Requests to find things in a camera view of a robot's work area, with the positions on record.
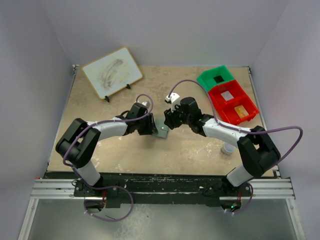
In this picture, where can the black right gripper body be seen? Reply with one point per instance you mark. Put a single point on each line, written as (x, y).
(176, 118)

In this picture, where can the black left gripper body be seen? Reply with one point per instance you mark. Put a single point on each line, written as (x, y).
(144, 125)

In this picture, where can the teal leather card holder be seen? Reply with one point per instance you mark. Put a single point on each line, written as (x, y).
(162, 129)

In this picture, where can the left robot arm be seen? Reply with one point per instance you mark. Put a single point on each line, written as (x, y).
(78, 143)

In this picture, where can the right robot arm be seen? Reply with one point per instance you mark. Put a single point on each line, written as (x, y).
(257, 151)

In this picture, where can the silver card in bin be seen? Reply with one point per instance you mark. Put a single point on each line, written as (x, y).
(227, 96)

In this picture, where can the black card in green bin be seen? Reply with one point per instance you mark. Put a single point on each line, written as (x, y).
(218, 79)

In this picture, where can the orange card in bin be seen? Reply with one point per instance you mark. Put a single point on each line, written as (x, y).
(241, 111)

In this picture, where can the green plastic bin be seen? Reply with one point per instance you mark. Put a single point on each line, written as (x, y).
(208, 79)

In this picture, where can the red double plastic bin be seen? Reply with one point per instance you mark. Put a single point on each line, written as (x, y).
(226, 109)

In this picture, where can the yellow framed whiteboard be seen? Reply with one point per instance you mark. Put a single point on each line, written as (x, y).
(112, 72)

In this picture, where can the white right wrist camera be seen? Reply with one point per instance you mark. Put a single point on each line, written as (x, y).
(172, 99)

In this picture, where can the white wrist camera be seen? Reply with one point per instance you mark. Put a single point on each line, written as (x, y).
(172, 99)
(147, 104)

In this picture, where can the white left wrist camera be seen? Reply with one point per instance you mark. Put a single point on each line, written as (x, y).
(147, 104)

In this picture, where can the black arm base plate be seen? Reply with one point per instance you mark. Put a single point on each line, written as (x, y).
(161, 189)

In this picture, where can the aluminium frame rail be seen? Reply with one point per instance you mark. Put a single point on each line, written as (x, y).
(161, 207)

